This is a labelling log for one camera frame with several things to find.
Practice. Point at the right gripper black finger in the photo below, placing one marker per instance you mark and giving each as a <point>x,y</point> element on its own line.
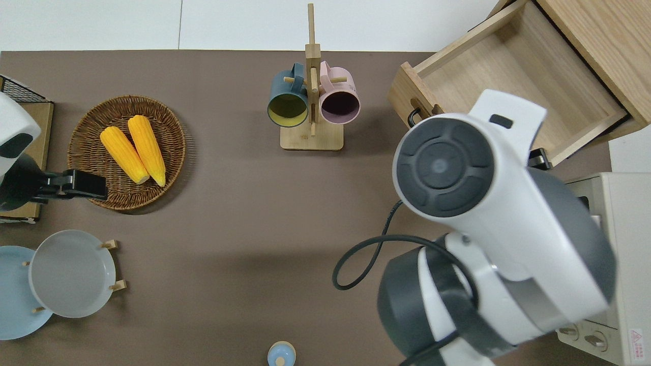
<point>540,158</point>

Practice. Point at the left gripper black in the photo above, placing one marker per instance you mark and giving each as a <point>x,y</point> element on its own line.
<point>20,183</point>

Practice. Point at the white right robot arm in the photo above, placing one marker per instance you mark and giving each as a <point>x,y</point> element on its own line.
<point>508,244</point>

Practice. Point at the light wooden drawer cabinet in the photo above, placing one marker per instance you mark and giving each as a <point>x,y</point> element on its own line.
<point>605,46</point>

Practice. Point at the brown wicker basket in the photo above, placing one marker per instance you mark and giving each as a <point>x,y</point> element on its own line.
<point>91,152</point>

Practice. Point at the short yellow corn cob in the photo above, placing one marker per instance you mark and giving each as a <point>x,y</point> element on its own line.
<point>122,152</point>

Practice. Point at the long yellow corn cob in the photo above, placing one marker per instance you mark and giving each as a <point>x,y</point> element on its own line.
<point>147,147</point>

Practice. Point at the grey plate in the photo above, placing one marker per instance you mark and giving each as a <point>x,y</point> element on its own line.
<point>71,274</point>

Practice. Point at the wooden plate rack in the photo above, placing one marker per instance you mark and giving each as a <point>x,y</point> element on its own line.
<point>118,285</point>

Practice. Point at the white toaster oven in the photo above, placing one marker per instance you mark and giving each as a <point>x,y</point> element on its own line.
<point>625,254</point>

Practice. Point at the light blue plate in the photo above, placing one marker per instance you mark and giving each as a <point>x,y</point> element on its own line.
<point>12,295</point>

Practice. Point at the brown table mat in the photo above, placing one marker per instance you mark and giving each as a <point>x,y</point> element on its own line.
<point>229,213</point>

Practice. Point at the pink mug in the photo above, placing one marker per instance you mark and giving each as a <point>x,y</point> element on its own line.
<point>339,104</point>

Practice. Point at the dark blue mug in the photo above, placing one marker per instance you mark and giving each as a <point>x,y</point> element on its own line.
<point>287,109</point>

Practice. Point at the wooden mug rack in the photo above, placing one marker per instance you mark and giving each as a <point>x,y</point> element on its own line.
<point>311,138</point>

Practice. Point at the small blue round button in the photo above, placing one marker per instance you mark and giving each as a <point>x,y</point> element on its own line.
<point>281,355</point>

